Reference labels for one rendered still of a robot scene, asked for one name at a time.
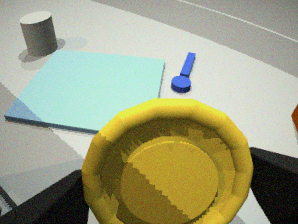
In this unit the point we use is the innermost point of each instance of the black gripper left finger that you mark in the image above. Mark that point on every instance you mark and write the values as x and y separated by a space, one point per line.
60 203

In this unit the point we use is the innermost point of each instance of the grey dish rack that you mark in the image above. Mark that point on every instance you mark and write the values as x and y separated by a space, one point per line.
8 199

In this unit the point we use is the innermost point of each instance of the yellow round plate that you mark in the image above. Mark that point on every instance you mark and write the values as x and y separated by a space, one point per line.
167 161

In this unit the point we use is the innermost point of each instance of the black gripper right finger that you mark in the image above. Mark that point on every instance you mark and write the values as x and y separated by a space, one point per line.
275 185

